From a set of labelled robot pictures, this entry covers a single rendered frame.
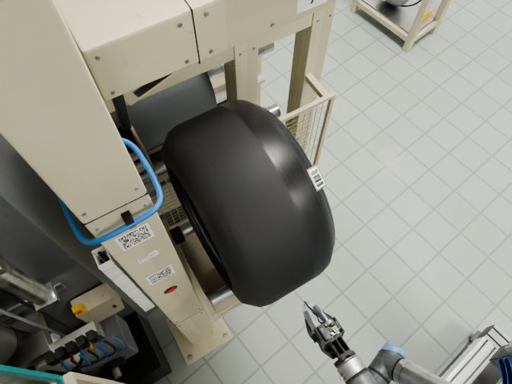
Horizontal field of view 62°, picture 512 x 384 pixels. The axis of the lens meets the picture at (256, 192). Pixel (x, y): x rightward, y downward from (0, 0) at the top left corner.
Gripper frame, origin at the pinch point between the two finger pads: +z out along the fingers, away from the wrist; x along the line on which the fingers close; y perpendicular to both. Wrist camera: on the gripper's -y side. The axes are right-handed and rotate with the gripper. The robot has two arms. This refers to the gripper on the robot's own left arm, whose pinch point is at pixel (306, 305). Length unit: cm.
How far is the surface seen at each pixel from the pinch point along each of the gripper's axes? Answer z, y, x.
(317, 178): 14.4, 44.5, -10.7
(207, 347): 33, -97, 35
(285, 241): 6.4, 38.7, 4.0
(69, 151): 14, 87, 35
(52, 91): 13, 98, 33
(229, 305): 17.3, -12.9, 20.0
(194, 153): 34, 51, 13
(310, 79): 78, 7, -55
